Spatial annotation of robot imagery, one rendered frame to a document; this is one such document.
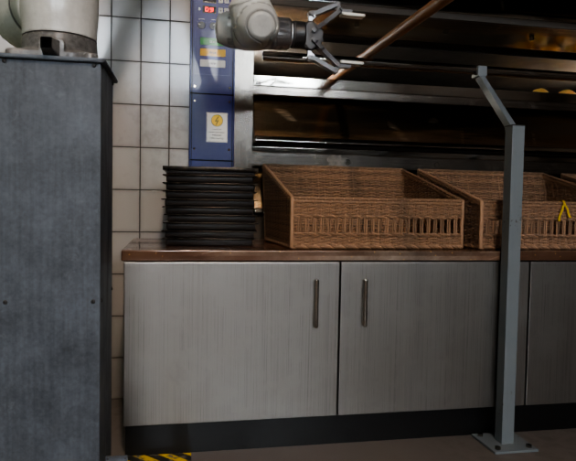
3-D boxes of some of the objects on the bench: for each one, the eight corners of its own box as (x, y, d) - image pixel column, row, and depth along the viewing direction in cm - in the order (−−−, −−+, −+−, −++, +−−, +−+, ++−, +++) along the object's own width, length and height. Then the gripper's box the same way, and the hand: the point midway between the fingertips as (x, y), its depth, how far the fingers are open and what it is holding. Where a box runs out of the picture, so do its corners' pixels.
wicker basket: (411, 240, 229) (413, 167, 228) (540, 241, 241) (543, 172, 240) (478, 250, 182) (481, 159, 180) (634, 250, 194) (638, 165, 193)
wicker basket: (258, 239, 217) (260, 163, 216) (402, 240, 230) (404, 167, 228) (288, 249, 170) (290, 152, 169) (466, 250, 182) (469, 159, 181)
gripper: (289, -6, 171) (359, 1, 175) (286, 81, 172) (357, 86, 176) (294, -16, 164) (368, -8, 168) (292, 76, 165) (366, 81, 169)
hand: (358, 40), depth 172 cm, fingers open, 13 cm apart
